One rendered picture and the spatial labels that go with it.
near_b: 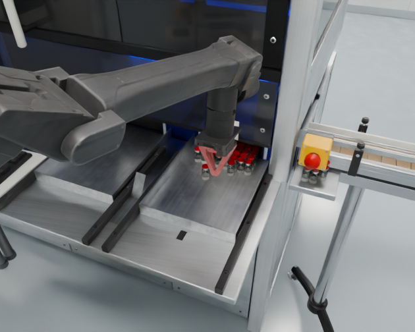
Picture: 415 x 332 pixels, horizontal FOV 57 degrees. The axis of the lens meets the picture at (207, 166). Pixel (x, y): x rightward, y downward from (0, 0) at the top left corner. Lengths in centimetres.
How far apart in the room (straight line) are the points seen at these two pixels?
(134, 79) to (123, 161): 72
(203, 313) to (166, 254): 95
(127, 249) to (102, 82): 56
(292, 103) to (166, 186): 41
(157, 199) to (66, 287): 107
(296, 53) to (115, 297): 142
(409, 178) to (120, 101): 90
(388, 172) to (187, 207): 57
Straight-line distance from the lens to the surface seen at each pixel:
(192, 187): 106
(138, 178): 104
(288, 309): 188
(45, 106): 36
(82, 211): 105
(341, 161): 115
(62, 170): 119
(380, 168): 116
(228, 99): 71
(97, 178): 113
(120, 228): 96
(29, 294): 206
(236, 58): 63
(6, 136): 34
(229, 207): 101
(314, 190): 110
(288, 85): 93
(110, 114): 41
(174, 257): 91
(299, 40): 89
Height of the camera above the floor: 160
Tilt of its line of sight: 40 degrees down
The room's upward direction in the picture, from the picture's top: straight up
